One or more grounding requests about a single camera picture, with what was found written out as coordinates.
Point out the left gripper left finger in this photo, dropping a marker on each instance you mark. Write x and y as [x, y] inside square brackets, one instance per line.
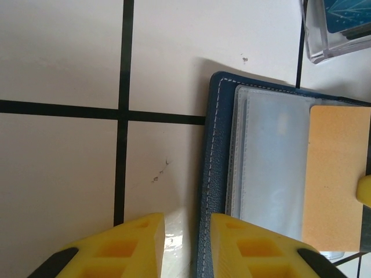
[116, 255]

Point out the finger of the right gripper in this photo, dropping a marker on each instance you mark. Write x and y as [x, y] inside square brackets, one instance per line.
[365, 191]

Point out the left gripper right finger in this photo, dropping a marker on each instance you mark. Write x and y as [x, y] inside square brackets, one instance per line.
[261, 255]

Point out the plain orange card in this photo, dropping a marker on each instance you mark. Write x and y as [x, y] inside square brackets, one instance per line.
[333, 173]

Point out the navy blue card holder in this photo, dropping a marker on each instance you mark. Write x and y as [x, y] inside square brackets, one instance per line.
[220, 130]

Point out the clear acrylic card box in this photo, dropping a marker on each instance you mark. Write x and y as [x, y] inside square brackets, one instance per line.
[314, 43]

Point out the blue printed card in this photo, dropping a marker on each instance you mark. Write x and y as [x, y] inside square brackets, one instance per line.
[347, 14]

